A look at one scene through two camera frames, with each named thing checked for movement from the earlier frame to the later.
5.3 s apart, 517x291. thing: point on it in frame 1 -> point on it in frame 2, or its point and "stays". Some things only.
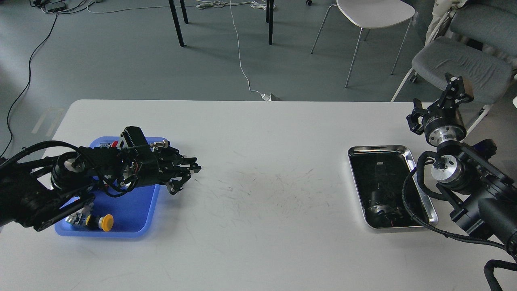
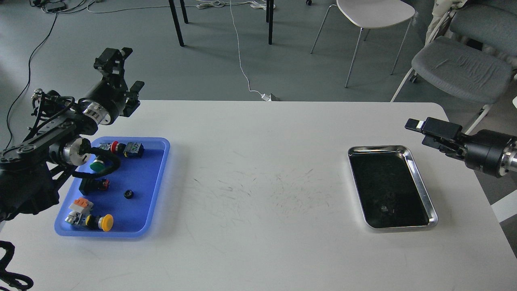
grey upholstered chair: (488, 76) stays
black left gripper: (154, 164) -> (106, 102)
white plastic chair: (369, 14) stays
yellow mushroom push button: (105, 222) stays
